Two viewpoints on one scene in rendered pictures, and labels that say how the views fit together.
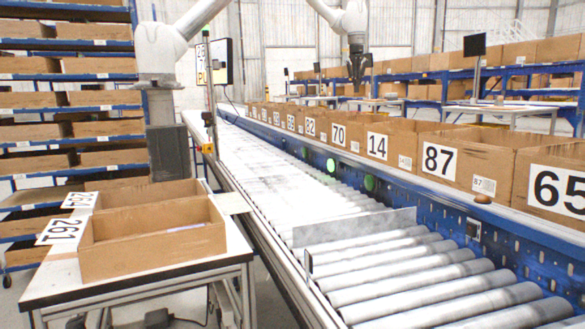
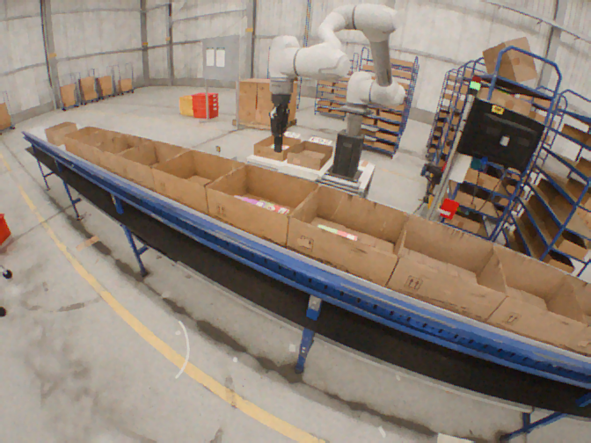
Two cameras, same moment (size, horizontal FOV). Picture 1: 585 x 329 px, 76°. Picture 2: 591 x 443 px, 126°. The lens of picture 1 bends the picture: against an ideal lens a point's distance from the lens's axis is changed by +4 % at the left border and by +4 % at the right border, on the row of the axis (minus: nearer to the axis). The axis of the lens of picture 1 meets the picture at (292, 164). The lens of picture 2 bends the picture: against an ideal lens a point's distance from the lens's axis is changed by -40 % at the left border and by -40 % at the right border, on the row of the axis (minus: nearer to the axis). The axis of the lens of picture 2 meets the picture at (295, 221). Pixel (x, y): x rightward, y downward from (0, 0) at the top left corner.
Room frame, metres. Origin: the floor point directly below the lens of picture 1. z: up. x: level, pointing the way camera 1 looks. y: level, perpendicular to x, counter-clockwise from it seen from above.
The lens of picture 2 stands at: (2.68, -1.00, 1.55)
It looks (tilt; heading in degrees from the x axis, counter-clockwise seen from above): 36 degrees down; 132
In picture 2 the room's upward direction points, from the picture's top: 6 degrees clockwise
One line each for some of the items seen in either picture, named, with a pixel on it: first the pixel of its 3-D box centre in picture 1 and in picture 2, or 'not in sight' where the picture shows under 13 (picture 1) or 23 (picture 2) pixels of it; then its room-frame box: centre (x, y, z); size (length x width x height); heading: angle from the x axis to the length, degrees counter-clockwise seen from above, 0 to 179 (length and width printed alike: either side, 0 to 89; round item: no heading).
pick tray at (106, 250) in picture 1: (156, 233); (278, 147); (1.07, 0.43, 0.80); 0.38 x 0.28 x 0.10; 112
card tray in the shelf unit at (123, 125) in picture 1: (112, 126); (478, 170); (2.59, 1.26, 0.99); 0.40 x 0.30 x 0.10; 105
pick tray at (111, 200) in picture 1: (153, 204); (310, 154); (1.37, 0.55, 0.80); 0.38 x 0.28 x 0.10; 113
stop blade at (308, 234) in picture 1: (357, 228); not in sight; (1.14, -0.21, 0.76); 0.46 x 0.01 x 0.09; 109
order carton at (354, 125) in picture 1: (368, 134); (263, 202); (1.94, -0.42, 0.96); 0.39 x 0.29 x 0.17; 19
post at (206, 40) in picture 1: (211, 107); (448, 169); (2.45, 0.52, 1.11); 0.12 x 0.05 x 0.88; 19
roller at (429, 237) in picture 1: (373, 251); not in sight; (1.04, -0.24, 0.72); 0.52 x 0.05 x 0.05; 109
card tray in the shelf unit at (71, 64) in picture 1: (104, 66); not in sight; (2.59, 1.25, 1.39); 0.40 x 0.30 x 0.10; 108
